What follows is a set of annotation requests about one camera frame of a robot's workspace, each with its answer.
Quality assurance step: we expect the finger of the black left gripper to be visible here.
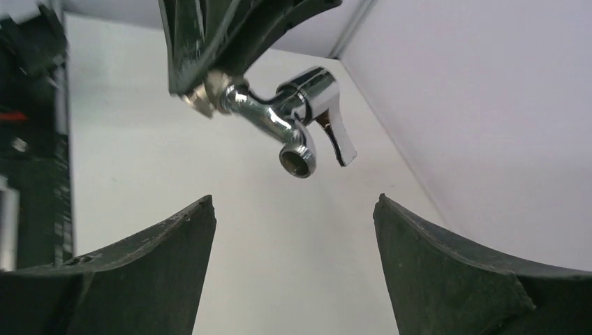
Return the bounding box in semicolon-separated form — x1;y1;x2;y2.
158;0;259;96
217;0;342;75

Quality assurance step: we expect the threaded metal pipe fitting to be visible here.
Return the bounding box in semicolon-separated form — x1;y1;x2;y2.
180;70;237;119

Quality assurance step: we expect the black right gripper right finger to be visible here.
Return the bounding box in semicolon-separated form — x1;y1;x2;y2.
373;195;591;334

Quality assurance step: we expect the chrome water faucet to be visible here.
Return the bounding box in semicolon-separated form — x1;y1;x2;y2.
219;66;357;179

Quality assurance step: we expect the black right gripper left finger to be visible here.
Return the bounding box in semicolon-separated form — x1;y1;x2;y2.
1;195;216;334

